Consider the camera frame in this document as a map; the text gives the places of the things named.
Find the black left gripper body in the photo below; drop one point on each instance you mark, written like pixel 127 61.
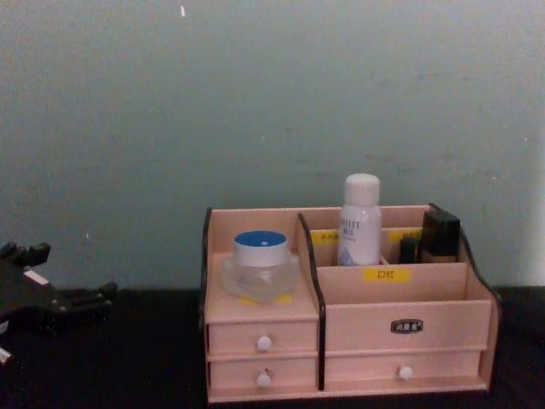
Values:
pixel 23 298

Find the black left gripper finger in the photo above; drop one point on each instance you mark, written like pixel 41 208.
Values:
pixel 87 302
pixel 32 253

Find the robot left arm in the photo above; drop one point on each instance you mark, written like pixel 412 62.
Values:
pixel 3 354

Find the black table cloth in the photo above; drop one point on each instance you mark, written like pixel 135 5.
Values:
pixel 106 362

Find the small wooden drawer white knob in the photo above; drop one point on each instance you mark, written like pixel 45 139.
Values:
pixel 238 375
pixel 238 336

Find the glass jar blue white lid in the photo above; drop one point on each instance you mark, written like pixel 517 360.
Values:
pixel 259 272

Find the white plastic bottle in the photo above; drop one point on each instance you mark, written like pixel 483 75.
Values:
pixel 359 230

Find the wide wooden drawer white knob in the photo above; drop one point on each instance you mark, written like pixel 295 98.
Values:
pixel 362 367

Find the pale wooden desk organizer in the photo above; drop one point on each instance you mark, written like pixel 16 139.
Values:
pixel 404 328

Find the small black lipstick tube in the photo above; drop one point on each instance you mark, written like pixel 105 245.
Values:
pixel 409 251

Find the black capped foundation bottle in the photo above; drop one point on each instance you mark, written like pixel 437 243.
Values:
pixel 440 234

